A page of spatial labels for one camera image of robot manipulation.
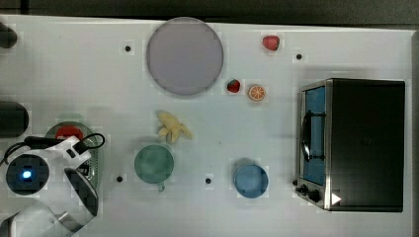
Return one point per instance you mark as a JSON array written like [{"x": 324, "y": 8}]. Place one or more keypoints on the orange slice toy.
[{"x": 256, "y": 93}]

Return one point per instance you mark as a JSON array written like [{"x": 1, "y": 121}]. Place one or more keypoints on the peeled banana toy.
[{"x": 172, "y": 127}]

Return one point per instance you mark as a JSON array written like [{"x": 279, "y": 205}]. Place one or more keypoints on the red strawberry toy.
[{"x": 233, "y": 86}]

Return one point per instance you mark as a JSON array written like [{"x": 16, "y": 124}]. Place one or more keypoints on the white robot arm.
[{"x": 64, "y": 199}]

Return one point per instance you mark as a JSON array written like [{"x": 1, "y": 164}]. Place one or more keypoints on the grey round plate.
[{"x": 184, "y": 56}]

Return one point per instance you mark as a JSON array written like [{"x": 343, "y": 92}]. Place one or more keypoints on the green oval strainer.
[{"x": 90, "y": 168}]

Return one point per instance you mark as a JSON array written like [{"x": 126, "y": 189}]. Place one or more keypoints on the blue cup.
[{"x": 251, "y": 181}]

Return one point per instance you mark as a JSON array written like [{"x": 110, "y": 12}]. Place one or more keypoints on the green cup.
[{"x": 154, "y": 164}]

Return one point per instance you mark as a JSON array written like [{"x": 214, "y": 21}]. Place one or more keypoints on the black cylinder at table edge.
[{"x": 8, "y": 37}]

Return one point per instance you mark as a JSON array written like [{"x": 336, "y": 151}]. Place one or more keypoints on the red apple toy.
[{"x": 271, "y": 43}]

